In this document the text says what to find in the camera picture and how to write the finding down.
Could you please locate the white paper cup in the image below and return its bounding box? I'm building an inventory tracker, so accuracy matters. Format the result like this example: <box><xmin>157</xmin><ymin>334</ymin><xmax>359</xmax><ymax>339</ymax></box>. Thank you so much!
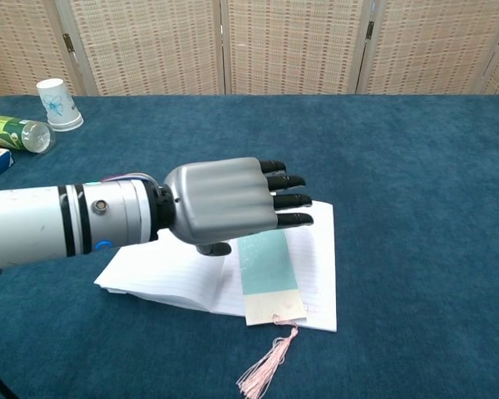
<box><xmin>36</xmin><ymin>77</ymin><xmax>85</xmax><ymax>133</ymax></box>

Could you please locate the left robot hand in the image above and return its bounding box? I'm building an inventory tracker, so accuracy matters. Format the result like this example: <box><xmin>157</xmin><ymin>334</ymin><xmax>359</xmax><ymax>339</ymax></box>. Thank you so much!
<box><xmin>162</xmin><ymin>156</ymin><xmax>315</xmax><ymax>258</ymax></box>

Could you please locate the green label plastic bottle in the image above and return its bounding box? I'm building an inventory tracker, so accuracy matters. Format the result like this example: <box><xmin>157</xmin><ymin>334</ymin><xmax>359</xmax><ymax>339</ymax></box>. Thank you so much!
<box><xmin>0</xmin><ymin>112</ymin><xmax>57</xmax><ymax>155</ymax></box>

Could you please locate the bamboo folding screen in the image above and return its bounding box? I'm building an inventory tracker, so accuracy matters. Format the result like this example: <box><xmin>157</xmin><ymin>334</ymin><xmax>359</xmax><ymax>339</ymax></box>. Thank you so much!
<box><xmin>0</xmin><ymin>0</ymin><xmax>499</xmax><ymax>104</ymax></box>

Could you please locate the dark blue table cloth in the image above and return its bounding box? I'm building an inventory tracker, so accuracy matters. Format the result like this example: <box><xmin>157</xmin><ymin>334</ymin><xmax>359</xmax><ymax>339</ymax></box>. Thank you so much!
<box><xmin>0</xmin><ymin>94</ymin><xmax>499</xmax><ymax>399</ymax></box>

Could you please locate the open white lined notebook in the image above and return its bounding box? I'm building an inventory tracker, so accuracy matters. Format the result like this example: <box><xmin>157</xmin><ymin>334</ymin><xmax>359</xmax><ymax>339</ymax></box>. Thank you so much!
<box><xmin>93</xmin><ymin>200</ymin><xmax>338</xmax><ymax>333</ymax></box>

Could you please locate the teal bookmark with pink tassel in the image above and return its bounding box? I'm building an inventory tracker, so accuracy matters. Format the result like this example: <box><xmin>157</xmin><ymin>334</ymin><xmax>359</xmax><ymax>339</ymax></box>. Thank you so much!
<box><xmin>235</xmin><ymin>227</ymin><xmax>309</xmax><ymax>399</ymax></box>

